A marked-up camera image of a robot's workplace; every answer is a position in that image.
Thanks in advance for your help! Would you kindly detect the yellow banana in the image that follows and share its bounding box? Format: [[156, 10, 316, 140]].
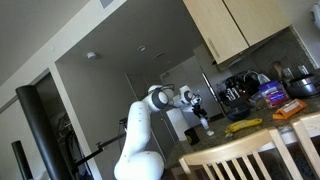
[[224, 117, 264, 135]]

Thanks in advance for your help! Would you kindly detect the white smoke detector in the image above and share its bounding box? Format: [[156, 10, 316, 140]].
[[86, 51, 98, 61]]

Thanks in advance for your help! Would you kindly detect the clear jar blue lid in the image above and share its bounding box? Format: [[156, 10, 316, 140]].
[[258, 80, 290, 109]]

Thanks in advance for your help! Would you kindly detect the black mug yellow logo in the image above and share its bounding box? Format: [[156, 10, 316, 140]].
[[184, 127, 201, 146]]

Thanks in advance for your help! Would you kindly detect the wooden chair back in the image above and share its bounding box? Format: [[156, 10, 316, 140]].
[[178, 126, 304, 180]]

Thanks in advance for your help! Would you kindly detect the dark blue bowl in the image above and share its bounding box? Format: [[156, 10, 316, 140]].
[[226, 104, 251, 122]]

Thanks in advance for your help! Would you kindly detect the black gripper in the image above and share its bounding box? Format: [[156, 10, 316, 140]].
[[191, 103, 211, 123]]

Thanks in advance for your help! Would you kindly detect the light wood cabinet door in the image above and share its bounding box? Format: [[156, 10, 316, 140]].
[[182, 0, 250, 65], [223, 0, 292, 47]]

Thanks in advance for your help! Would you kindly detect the wooden spoon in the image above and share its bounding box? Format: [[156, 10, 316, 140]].
[[272, 60, 284, 81]]

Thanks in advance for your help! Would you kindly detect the orange flat box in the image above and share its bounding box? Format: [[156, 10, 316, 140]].
[[272, 98, 309, 121]]

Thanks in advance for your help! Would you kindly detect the light wood chair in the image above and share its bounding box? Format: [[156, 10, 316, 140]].
[[290, 111, 320, 180]]

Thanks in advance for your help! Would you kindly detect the black coffee machine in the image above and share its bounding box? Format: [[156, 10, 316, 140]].
[[217, 75, 260, 108]]

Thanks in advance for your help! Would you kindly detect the white wall appliance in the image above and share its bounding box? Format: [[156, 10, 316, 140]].
[[309, 2, 320, 33]]

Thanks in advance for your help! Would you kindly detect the thick black pole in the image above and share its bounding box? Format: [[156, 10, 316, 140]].
[[15, 85, 74, 180]]

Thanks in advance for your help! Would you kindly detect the thin black pole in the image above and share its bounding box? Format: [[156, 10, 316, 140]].
[[11, 140, 34, 180]]

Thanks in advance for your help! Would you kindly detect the grey entry door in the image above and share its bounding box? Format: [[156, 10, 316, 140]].
[[159, 55, 223, 126]]

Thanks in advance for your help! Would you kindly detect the white wall outlet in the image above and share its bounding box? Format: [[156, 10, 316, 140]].
[[297, 64, 309, 75], [282, 67, 294, 80]]

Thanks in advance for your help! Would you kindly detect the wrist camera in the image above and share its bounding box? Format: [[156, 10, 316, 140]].
[[191, 94, 203, 106]]

